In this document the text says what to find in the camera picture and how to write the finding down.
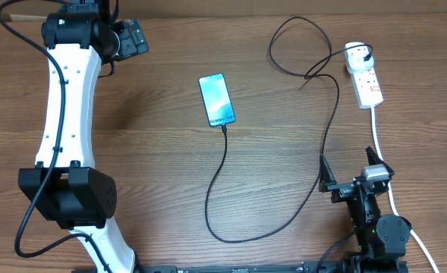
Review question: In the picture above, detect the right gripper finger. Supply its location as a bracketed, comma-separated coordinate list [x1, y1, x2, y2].
[365, 146, 387, 168]
[319, 155, 337, 193]

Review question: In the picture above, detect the smartphone with teal screen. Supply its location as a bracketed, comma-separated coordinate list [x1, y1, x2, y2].
[198, 74, 236, 127]

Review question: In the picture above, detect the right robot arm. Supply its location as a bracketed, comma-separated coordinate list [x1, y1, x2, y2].
[316, 147, 412, 272]

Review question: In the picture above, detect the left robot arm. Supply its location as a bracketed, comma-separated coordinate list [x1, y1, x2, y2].
[18, 1, 148, 272]

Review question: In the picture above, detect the white charger adapter plug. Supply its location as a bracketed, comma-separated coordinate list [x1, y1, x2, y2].
[344, 42, 374, 74]

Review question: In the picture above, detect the white power strip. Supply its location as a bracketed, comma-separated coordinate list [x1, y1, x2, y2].
[351, 68, 384, 109]

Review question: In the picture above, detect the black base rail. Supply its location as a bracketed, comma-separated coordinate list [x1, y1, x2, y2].
[135, 262, 409, 273]

